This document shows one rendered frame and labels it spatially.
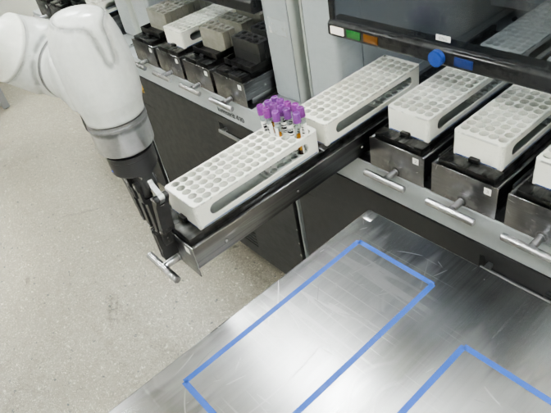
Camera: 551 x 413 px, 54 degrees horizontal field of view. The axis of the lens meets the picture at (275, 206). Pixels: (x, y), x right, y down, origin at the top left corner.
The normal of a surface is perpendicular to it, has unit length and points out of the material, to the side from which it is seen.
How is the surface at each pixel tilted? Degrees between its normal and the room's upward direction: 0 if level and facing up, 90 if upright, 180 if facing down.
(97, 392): 0
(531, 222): 90
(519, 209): 90
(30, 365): 0
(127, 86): 91
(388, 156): 90
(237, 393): 0
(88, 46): 78
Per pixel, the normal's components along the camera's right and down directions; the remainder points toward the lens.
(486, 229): -0.74, 0.51
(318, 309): -0.16, -0.76
